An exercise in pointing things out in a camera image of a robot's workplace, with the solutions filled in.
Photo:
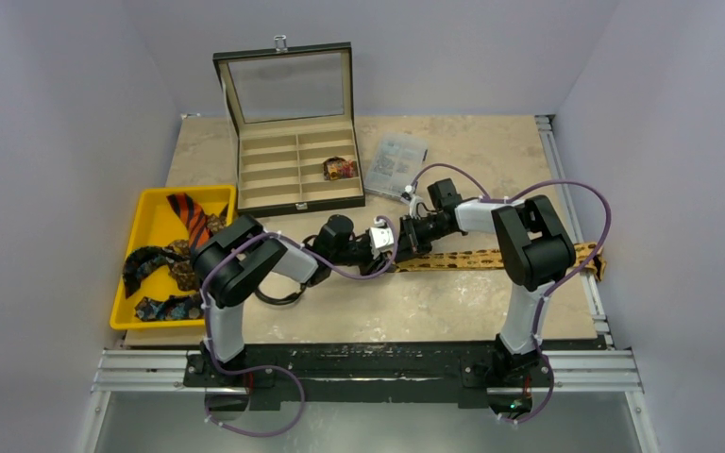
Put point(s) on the dark patterned tie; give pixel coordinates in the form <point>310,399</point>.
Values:
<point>143,262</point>

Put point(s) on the rolled colourful tie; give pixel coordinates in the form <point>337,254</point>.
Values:
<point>337,168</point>

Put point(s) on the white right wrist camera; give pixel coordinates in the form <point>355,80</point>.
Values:
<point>413,200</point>

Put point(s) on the aluminium frame rail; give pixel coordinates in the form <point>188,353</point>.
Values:
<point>579,367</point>

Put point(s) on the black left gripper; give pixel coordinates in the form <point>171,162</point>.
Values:
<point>373,264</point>

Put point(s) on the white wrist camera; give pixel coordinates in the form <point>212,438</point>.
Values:
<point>413,200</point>
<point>381,237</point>

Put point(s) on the yellow plastic bin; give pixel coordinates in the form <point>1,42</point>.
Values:
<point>156,224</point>

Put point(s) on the black compartment tie box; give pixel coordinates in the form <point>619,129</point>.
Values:
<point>291,107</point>

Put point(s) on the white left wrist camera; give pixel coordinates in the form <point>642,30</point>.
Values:
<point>381,237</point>

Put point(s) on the clear plastic organiser box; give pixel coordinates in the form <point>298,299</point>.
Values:
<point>396,163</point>

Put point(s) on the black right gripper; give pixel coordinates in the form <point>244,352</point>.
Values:
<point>409,236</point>

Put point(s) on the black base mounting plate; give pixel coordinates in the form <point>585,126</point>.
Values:
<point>469,374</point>

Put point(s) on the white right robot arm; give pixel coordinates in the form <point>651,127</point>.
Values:
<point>535,251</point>

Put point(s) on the cream insect print tie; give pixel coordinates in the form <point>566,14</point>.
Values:
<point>490,259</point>

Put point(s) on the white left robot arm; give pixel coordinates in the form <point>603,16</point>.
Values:
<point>231,265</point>

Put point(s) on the orange navy striped tie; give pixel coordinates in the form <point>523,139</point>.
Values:
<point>193,217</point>

